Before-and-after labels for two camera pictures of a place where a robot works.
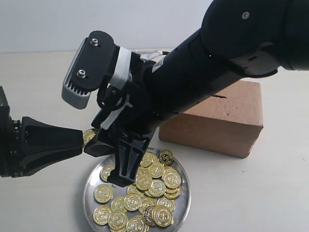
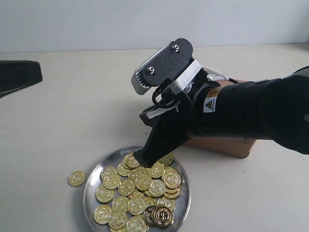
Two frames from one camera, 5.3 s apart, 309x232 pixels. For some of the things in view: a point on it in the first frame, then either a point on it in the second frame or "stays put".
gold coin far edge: x=166 y=157 stays put
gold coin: x=88 y=135 → x=77 y=178
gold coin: x=100 y=215 stays put
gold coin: x=103 y=193 stays put
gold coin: x=171 y=177 stays put
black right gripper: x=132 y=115 → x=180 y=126
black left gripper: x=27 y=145 → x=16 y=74
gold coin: x=157 y=188 stays put
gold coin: x=162 y=216 stays put
